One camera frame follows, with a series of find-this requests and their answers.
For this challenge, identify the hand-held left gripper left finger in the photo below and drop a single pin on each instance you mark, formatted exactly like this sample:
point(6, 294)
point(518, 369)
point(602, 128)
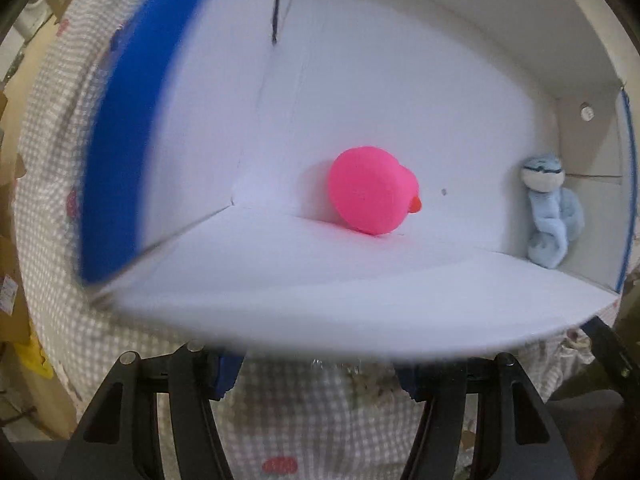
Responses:
point(227, 375)

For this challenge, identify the white cardboard box blue tape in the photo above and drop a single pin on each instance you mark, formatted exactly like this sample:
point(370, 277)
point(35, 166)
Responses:
point(400, 110)

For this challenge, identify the pink rubber duck toy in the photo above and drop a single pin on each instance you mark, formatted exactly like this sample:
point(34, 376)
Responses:
point(362, 190)

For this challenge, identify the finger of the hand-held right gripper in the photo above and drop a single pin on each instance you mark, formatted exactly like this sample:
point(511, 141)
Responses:
point(612, 355)

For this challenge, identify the brown cardboard boxes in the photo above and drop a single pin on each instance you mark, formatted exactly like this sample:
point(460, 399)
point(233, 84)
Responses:
point(10, 240)

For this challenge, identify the light blue plush toy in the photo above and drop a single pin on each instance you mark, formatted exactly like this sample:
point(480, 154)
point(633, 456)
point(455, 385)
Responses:
point(550, 220)

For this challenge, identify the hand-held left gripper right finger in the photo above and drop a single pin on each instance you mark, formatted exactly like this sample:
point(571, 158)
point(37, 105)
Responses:
point(412, 382)

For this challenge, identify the checked printed bedsheet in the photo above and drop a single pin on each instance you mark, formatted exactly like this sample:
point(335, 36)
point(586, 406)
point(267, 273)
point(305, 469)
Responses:
point(310, 410)

